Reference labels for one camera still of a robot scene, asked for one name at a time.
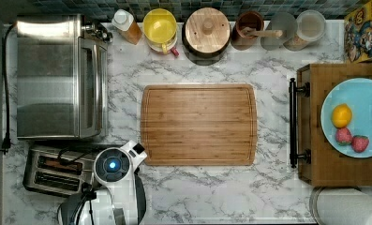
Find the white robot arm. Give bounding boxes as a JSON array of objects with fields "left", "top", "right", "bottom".
[{"left": 57, "top": 141, "right": 147, "bottom": 225}]

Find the stainless steel toaster oven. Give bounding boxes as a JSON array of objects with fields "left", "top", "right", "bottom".
[{"left": 17, "top": 14, "right": 112, "bottom": 140}]

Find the silver two-slot toaster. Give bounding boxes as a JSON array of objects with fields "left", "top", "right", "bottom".
[{"left": 22, "top": 144, "right": 101, "bottom": 198}]

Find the bamboo cutting board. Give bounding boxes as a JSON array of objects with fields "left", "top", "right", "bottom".
[{"left": 141, "top": 84, "right": 257, "bottom": 166}]

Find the black pot with wooden lid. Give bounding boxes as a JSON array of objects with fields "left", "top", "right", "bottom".
[{"left": 182, "top": 7, "right": 231, "bottom": 58}]

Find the yellow mug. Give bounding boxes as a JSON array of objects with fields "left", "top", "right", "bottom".
[{"left": 142, "top": 8, "right": 179, "bottom": 57}]

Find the orange juice bottle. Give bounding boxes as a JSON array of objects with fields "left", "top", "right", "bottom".
[{"left": 112, "top": 9, "right": 142, "bottom": 45}]

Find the brown utensil jar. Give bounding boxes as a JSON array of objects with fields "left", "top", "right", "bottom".
[{"left": 231, "top": 11, "right": 264, "bottom": 51}]

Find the clear glass jar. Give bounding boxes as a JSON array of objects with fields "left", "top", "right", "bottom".
[{"left": 260, "top": 12, "right": 297, "bottom": 51}]

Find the clear jar with grains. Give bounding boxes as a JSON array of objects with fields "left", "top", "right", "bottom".
[{"left": 284, "top": 10, "right": 325, "bottom": 52}]

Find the yellow lemon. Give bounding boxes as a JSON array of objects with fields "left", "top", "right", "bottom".
[{"left": 331, "top": 103, "right": 352, "bottom": 128}]

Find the red strawberry left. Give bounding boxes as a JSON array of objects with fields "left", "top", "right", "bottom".
[{"left": 335, "top": 127, "right": 352, "bottom": 145}]

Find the red strawberry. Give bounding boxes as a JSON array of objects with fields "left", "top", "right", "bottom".
[
  {"left": 335, "top": 127, "right": 352, "bottom": 145},
  {"left": 351, "top": 135, "right": 369, "bottom": 153}
]

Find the red strawberry right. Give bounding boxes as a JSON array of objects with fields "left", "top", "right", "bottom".
[{"left": 351, "top": 135, "right": 369, "bottom": 153}]

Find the light blue plate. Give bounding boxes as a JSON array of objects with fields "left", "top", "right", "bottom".
[{"left": 320, "top": 78, "right": 372, "bottom": 158}]

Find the colourful cereal box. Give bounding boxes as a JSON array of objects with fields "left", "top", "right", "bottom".
[{"left": 344, "top": 0, "right": 372, "bottom": 63}]

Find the wooden utensil handle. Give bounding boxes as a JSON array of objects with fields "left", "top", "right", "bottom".
[{"left": 241, "top": 27, "right": 284, "bottom": 38}]

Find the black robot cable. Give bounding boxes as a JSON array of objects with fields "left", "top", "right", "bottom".
[{"left": 57, "top": 146, "right": 97, "bottom": 225}]

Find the wooden box with black handle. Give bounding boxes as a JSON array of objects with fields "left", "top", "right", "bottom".
[{"left": 289, "top": 63, "right": 372, "bottom": 187}]

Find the black power cable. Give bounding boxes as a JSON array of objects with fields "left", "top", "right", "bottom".
[{"left": 0, "top": 24, "right": 18, "bottom": 156}]

